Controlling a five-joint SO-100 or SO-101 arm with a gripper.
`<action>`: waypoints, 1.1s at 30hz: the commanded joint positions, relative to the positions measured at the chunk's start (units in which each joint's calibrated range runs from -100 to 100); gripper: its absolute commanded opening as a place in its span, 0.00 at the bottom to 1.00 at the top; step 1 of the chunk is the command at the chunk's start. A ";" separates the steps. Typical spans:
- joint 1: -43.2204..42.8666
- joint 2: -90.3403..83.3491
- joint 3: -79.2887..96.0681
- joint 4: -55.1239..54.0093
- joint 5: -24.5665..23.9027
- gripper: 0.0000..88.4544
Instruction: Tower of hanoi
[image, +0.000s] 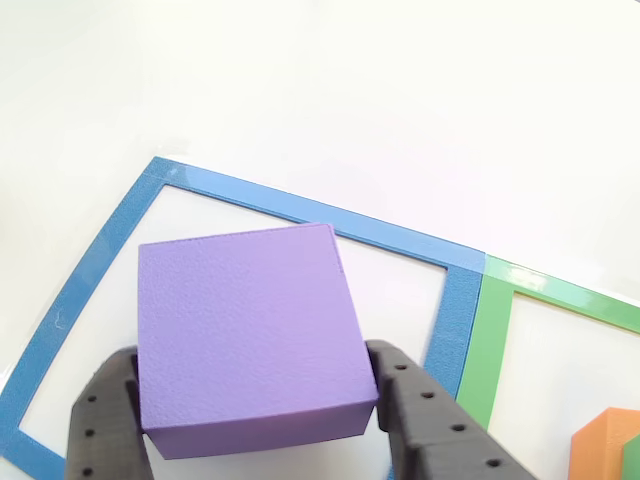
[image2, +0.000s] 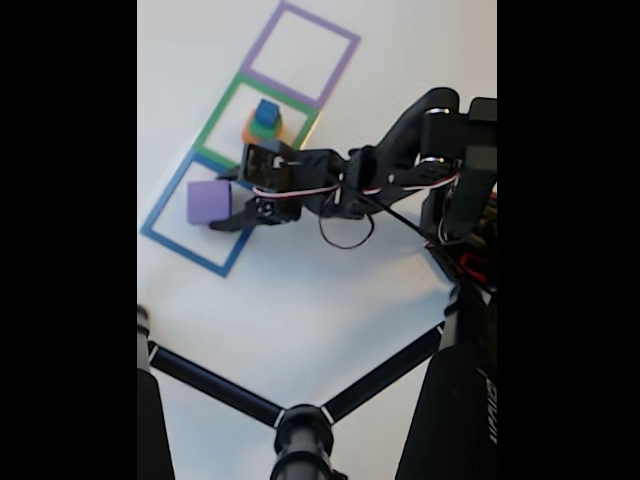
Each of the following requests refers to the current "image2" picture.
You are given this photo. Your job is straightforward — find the purple block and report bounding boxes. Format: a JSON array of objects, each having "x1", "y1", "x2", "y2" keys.
[{"x1": 186, "y1": 180, "x2": 234, "y2": 226}]

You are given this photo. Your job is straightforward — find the orange block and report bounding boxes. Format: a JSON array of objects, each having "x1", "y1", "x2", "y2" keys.
[{"x1": 241, "y1": 109, "x2": 286, "y2": 147}]

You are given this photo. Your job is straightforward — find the green cube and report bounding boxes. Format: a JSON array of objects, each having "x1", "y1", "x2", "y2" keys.
[{"x1": 249, "y1": 115, "x2": 285, "y2": 141}]

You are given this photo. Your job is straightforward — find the small blue cube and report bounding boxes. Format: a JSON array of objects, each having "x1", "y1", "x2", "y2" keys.
[{"x1": 255, "y1": 98, "x2": 280, "y2": 127}]

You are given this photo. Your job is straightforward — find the red black table clamp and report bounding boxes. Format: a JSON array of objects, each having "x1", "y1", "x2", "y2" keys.
[{"x1": 457, "y1": 252, "x2": 494, "y2": 282}]

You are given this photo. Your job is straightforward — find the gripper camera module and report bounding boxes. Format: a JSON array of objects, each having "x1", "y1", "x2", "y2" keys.
[{"x1": 239, "y1": 138, "x2": 296, "y2": 194}]

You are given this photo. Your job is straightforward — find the green square frame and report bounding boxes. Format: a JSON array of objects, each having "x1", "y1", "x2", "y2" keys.
[{"x1": 192, "y1": 71, "x2": 321, "y2": 171}]

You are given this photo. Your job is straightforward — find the black cable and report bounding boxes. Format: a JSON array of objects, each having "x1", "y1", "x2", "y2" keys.
[{"x1": 318, "y1": 187, "x2": 436, "y2": 251}]

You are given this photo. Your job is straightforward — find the blue square frame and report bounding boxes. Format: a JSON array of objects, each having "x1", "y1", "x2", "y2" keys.
[{"x1": 139, "y1": 151, "x2": 259, "y2": 280}]

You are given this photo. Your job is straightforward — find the purple square frame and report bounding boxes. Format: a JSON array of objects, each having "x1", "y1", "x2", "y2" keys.
[{"x1": 239, "y1": 0, "x2": 362, "y2": 112}]

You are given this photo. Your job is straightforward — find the black camera tripod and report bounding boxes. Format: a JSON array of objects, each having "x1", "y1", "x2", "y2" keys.
[{"x1": 137, "y1": 282, "x2": 498, "y2": 480}]

